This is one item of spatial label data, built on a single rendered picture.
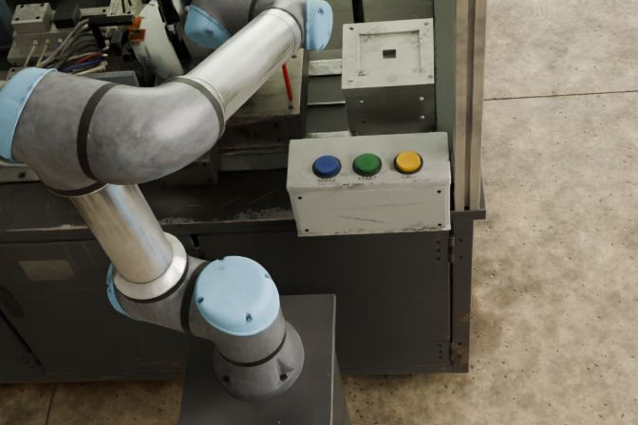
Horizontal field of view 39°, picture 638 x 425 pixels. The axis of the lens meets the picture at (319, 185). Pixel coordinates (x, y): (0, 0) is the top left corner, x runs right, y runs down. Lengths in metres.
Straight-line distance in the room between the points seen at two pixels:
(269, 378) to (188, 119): 0.56
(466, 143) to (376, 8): 0.62
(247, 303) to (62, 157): 0.40
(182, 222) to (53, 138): 0.71
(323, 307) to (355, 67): 0.46
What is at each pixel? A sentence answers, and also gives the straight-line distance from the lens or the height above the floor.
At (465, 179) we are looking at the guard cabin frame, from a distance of 1.60.
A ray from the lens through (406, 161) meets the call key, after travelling 1.52.
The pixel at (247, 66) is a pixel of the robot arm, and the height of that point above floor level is 1.30.
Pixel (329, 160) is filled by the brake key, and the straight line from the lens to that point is 1.53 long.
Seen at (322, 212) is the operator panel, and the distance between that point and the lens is 1.57.
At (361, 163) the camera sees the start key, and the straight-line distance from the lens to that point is 1.52.
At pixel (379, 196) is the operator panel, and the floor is 0.86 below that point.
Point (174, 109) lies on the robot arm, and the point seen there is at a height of 1.37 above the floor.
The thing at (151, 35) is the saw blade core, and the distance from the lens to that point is 1.78.
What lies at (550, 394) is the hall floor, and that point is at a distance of 2.31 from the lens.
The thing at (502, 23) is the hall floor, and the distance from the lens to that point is 3.14.
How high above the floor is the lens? 2.07
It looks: 51 degrees down
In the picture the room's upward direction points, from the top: 10 degrees counter-clockwise
